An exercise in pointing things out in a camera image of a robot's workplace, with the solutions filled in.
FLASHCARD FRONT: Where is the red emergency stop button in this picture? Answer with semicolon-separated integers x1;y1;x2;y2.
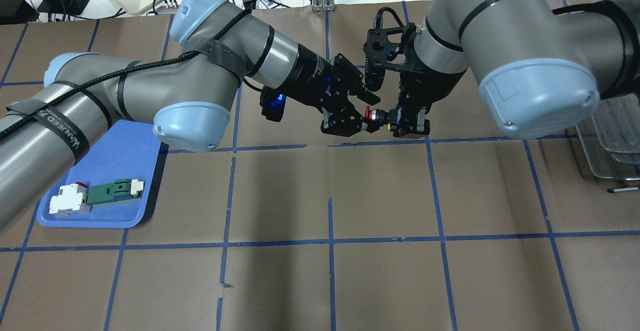
365;105;403;131

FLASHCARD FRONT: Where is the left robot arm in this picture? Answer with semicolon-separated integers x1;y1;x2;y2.
0;0;380;234

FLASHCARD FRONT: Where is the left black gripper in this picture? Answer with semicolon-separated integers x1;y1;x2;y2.
285;46;381;137

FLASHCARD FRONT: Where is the green white switch part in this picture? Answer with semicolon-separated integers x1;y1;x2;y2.
86;178;145;206

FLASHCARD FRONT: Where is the blue plastic tray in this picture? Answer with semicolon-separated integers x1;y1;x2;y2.
35;120;162;229

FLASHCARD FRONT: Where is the metal wire mesh shelf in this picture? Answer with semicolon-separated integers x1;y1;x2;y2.
576;94;640;194

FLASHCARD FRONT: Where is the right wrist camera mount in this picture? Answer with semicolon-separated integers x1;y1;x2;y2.
363;6;420;92

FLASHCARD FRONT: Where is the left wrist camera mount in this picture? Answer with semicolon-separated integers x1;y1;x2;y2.
259;86;287;123

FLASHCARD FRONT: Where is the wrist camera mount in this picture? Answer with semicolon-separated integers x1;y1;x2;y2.
363;6;420;92
259;86;287;123

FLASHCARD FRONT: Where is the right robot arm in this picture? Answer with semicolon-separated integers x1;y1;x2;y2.
406;0;639;139

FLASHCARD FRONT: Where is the white circuit breaker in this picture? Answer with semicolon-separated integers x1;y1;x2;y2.
48;181;92;217

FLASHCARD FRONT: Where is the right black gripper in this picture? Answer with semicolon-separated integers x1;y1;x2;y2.
392;71;466;138

